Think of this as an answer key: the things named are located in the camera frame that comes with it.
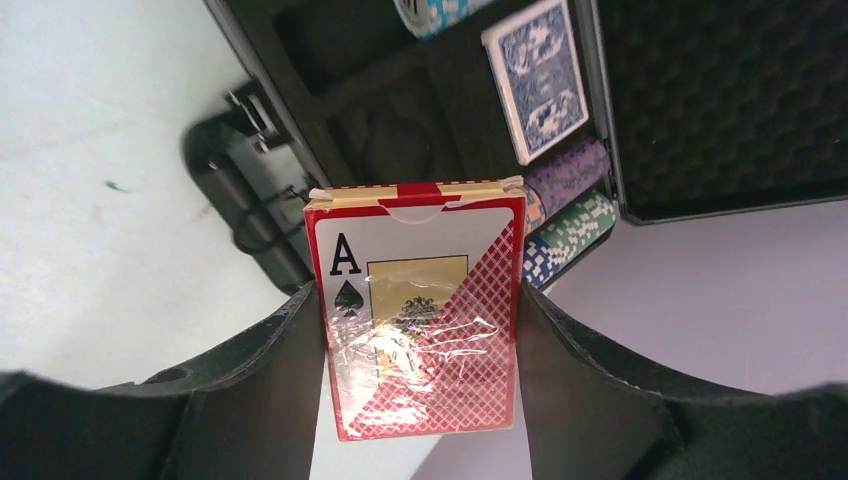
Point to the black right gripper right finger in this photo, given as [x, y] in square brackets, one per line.
[595, 409]

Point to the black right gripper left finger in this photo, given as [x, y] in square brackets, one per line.
[245, 409]

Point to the red playing card deck box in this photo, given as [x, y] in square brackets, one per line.
[419, 285]

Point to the black poker set case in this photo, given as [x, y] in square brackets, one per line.
[704, 107]

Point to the dark blue chip stack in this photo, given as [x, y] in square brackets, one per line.
[542, 261]

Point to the green chip stack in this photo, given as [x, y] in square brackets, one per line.
[575, 228]

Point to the purple chip stack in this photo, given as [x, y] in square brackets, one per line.
[551, 187]

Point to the blue playing card deck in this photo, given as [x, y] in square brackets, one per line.
[535, 64]

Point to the light blue chip stack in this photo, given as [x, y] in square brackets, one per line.
[426, 18]

